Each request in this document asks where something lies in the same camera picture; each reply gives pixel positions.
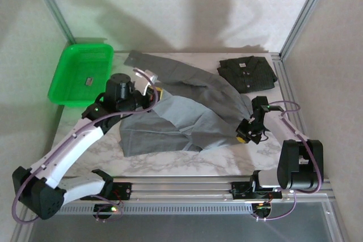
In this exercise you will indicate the grey long sleeve shirt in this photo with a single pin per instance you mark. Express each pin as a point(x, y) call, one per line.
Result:
point(184, 111)

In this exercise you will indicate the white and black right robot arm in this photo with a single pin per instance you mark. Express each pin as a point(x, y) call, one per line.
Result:
point(300, 165)

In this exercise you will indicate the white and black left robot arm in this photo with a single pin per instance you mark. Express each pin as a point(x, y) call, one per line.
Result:
point(82, 140)

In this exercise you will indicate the small grey label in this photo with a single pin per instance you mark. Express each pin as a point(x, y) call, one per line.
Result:
point(90, 81)

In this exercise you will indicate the dark button-up shirt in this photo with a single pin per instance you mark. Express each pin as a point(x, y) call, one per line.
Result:
point(249, 74)

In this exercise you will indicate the green plastic basket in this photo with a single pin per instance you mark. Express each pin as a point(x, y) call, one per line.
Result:
point(76, 63)

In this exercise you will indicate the black electronics board with LED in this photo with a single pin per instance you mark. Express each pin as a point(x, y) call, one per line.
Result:
point(110, 209)
point(262, 208)

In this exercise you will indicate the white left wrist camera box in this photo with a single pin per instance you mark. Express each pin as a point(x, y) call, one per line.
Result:
point(149, 79)

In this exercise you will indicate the aluminium side rail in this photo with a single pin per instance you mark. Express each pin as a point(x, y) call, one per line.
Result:
point(285, 83)

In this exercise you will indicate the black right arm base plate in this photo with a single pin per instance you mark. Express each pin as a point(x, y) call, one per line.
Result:
point(241, 191)

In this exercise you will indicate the aluminium frame rail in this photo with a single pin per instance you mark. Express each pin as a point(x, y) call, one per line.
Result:
point(181, 189)

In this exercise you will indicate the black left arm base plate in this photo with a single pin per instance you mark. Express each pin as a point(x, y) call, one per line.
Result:
point(122, 191)

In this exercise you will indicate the aluminium corner post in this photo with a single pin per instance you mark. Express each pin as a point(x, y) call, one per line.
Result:
point(307, 12)
point(50, 1)

